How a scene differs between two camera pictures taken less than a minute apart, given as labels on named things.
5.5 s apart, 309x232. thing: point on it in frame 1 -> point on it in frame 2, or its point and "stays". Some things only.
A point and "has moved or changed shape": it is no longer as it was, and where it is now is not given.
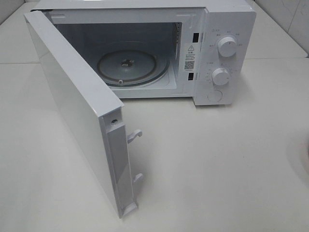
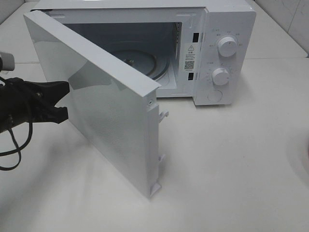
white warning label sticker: [191, 58] stays
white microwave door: [97, 112] has moved or changed shape
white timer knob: [220, 76] stays
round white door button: [215, 95] stays
